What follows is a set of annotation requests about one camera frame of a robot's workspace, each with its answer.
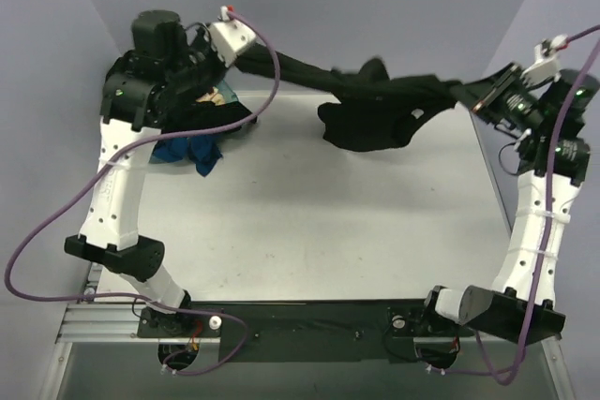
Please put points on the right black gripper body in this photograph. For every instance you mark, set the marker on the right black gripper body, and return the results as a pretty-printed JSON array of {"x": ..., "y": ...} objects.
[{"x": 493, "y": 88}]

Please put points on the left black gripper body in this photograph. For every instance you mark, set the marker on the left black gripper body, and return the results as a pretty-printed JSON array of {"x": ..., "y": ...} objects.
[{"x": 206, "y": 65}]

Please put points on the black graphic t shirt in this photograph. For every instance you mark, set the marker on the black graphic t shirt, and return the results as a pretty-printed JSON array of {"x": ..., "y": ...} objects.
[{"x": 374, "y": 111}]

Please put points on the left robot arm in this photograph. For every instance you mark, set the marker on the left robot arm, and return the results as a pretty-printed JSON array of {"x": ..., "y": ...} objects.
[{"x": 162, "y": 73}]

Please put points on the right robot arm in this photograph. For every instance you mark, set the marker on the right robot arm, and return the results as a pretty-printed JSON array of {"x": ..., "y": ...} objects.
[{"x": 553, "y": 162}]

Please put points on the cream t shirt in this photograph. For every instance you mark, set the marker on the cream t shirt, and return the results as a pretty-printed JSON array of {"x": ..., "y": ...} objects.
[{"x": 211, "y": 98}]

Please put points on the teal plastic basket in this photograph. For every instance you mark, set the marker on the teal plastic basket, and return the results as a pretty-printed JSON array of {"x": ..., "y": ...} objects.
[{"x": 224, "y": 94}]

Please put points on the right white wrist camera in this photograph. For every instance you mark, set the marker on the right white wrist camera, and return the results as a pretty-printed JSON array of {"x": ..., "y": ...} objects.
[{"x": 546, "y": 65}]

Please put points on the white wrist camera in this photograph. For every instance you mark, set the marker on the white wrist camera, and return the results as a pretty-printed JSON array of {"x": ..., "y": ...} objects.
[
  {"x": 546, "y": 65},
  {"x": 229, "y": 37}
]

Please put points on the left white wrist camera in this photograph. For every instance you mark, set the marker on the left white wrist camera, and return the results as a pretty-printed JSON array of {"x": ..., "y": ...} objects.
[{"x": 229, "y": 37}]

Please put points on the aluminium frame rail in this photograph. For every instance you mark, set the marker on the aluminium frame rail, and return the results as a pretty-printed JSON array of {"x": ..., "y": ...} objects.
[{"x": 98, "y": 322}]

